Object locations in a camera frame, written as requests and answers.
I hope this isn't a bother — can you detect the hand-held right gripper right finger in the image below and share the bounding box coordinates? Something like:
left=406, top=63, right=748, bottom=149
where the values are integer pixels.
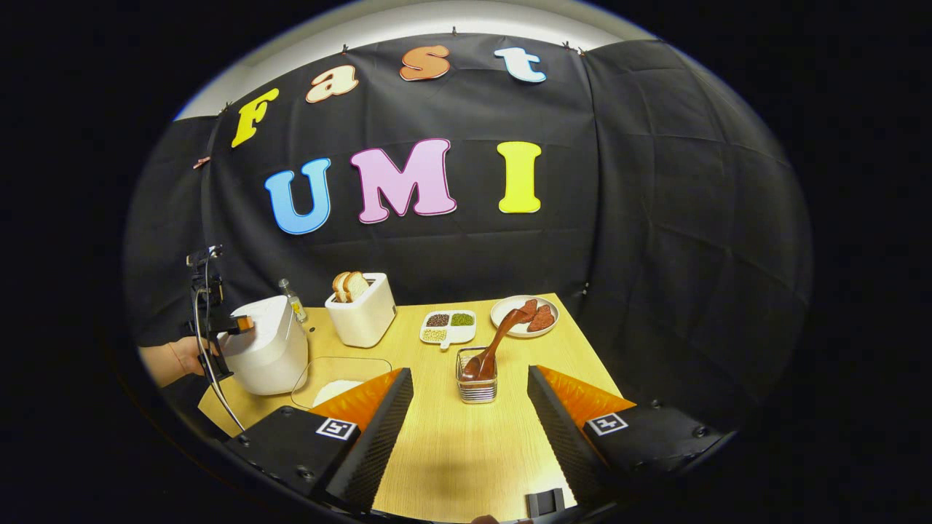
left=526, top=364, right=730, bottom=504

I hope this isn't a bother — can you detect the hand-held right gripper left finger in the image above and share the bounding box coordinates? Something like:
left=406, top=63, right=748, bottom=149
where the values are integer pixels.
left=226, top=368, right=415, bottom=511

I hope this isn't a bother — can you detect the white rice cooker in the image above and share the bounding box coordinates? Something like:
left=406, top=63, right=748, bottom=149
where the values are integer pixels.
left=218, top=295, right=309, bottom=397

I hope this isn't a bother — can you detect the clear container of rice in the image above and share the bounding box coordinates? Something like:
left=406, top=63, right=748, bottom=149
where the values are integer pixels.
left=291, top=357, right=395, bottom=410

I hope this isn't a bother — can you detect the metal wire chopstick holder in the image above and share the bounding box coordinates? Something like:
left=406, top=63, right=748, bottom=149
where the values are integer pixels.
left=456, top=347, right=499, bottom=405

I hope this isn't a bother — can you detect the brown wooden spoon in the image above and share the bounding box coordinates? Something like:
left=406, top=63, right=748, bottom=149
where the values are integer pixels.
left=464, top=307, right=537, bottom=380

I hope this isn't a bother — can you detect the small glass bottle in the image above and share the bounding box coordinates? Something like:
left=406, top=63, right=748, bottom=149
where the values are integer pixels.
left=278, top=279, right=309, bottom=324

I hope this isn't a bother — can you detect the white toaster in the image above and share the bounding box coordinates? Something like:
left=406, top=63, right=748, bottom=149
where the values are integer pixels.
left=325, top=272, right=398, bottom=349

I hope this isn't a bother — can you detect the white round plate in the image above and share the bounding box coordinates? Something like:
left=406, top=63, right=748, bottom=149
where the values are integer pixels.
left=490, top=295, right=561, bottom=340

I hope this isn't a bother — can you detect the white divided grain dish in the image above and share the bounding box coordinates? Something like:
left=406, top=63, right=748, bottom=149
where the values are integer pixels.
left=419, top=310, right=478, bottom=351

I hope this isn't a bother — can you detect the black backdrop cloth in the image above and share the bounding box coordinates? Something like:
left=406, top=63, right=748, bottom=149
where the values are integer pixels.
left=124, top=33, right=813, bottom=437

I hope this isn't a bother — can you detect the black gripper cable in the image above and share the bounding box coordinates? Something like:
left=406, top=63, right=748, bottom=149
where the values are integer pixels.
left=192, top=251, right=246, bottom=432

